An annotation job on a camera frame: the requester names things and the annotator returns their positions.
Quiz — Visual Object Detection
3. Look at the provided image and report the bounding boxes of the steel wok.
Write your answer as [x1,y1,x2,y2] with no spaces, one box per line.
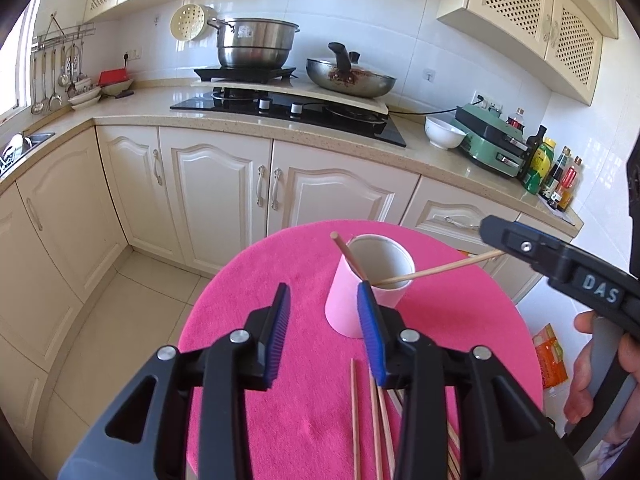
[306,42,397,99]

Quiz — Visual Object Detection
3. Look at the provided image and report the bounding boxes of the dark sauce bottle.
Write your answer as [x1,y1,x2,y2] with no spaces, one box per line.
[542,146,573,202]

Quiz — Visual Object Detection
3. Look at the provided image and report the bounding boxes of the cream lattice corner wall cabinet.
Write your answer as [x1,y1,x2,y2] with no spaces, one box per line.
[437,0,621,106]

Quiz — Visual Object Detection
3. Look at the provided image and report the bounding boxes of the steel utensil rail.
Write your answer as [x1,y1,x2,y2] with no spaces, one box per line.
[32,14,96,52]

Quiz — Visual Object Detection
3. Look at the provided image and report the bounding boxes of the orange snack packet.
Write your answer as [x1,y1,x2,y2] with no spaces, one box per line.
[532,324,569,391]

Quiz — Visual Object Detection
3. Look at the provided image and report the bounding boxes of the cream base cabinets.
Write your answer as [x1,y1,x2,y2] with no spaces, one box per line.
[0,125,583,480]

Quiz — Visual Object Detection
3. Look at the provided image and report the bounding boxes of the stainless steel pot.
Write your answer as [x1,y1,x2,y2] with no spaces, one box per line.
[206,17,301,70]

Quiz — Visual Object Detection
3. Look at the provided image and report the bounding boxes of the dark oil bottle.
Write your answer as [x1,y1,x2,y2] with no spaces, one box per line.
[520,125,548,183]

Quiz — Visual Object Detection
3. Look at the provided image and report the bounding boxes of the white stone board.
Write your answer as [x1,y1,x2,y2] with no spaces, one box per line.
[191,79,390,116]

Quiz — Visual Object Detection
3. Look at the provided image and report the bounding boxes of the green bottle yellow cap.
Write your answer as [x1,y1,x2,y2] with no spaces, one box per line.
[523,137,557,195]

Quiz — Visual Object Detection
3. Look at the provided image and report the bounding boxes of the green electric grill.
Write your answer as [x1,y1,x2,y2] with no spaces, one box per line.
[455,103,530,178]

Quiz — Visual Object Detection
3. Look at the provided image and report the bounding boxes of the white shallow bowl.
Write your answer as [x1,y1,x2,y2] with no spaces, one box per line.
[100,79,135,97]

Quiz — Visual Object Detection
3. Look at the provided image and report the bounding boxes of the person's right hand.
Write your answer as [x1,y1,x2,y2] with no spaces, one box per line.
[564,311,640,461]

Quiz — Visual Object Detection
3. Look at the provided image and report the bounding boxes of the white ceramic bowl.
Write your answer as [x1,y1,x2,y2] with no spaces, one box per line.
[425,115,467,150]

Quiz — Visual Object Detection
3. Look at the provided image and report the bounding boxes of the red sauce bottle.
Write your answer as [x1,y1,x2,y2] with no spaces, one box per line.
[555,156,584,212]

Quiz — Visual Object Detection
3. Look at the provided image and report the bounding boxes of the black glass gas stove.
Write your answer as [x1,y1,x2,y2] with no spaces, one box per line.
[170,87,407,148]

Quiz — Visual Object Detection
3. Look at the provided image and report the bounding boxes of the black power cable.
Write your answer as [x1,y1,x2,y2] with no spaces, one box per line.
[387,106,458,117]

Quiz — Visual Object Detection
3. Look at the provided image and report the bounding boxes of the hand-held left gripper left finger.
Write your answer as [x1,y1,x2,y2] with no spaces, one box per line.
[57,282,292,480]

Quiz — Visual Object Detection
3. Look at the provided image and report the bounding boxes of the cream perforated steamer plate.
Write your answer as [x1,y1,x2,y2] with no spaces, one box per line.
[170,3,207,43]

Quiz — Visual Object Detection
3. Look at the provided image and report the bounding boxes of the white double wall socket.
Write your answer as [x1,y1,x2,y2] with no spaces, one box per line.
[472,91,503,112]

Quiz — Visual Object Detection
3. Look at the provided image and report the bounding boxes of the pink tablecloth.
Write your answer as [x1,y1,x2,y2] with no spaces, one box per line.
[178,219,544,480]

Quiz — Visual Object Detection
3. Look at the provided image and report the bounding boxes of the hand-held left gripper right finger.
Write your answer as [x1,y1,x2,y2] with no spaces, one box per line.
[357,282,586,480]

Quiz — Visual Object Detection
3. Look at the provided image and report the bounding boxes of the steel sink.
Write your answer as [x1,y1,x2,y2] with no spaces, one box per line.
[0,132,56,177]

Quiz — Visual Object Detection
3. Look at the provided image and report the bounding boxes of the window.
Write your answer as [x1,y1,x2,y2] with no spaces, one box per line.
[0,0,48,121]

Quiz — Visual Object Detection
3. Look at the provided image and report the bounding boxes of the pink paper cup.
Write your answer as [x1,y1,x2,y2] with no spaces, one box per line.
[325,234,417,339]

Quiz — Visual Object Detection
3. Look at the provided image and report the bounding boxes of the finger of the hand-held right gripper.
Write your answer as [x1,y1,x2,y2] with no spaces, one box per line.
[505,232,561,286]
[479,215,576,256]

